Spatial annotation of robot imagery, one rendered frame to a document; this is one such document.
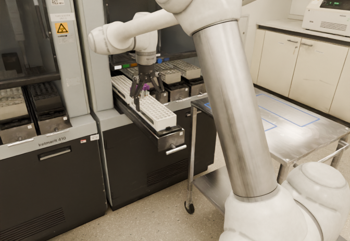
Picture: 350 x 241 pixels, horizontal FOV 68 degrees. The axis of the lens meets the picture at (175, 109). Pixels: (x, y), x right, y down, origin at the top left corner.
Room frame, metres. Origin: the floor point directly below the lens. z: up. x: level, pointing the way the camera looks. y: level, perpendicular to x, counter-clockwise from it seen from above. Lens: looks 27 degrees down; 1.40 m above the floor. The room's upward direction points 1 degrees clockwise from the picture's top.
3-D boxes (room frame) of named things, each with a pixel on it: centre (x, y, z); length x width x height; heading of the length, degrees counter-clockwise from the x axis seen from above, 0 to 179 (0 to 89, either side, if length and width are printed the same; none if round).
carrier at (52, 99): (1.13, 0.61, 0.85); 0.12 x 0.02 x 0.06; 123
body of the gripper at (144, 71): (1.12, 0.13, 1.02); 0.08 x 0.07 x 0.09; 123
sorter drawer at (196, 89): (1.80, 0.02, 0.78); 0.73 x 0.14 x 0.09; 33
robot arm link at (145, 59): (1.12, 0.13, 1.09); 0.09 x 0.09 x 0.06
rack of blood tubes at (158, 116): (1.10, 0.11, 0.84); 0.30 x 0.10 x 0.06; 33
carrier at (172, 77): (1.52, 0.02, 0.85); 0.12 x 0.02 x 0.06; 122
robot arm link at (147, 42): (1.12, 0.14, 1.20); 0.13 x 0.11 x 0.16; 127
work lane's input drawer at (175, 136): (1.21, 0.19, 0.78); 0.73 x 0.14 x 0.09; 33
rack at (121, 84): (1.36, 0.28, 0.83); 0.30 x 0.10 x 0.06; 33
